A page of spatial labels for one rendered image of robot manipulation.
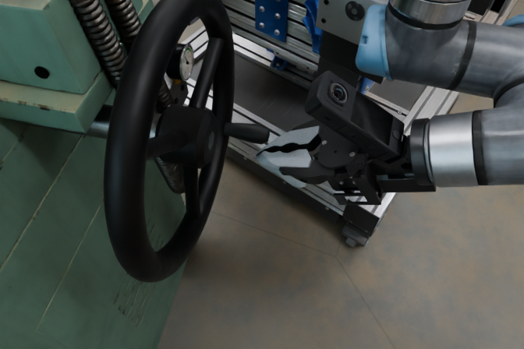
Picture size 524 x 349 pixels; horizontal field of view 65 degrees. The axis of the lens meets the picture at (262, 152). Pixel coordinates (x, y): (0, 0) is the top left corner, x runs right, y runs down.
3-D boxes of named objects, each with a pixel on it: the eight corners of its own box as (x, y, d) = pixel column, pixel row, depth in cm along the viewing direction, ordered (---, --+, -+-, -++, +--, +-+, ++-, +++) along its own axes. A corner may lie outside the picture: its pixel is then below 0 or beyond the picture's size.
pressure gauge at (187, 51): (186, 96, 72) (178, 61, 66) (166, 93, 73) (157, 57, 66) (197, 72, 76) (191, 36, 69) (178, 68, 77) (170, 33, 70)
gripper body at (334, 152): (334, 207, 51) (437, 207, 44) (306, 167, 45) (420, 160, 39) (344, 157, 55) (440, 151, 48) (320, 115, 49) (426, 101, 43)
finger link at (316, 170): (280, 185, 49) (351, 183, 44) (274, 178, 48) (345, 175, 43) (290, 154, 51) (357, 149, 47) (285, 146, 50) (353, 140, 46)
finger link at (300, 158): (266, 195, 55) (330, 195, 50) (244, 170, 51) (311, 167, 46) (272, 177, 57) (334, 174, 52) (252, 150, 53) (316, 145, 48)
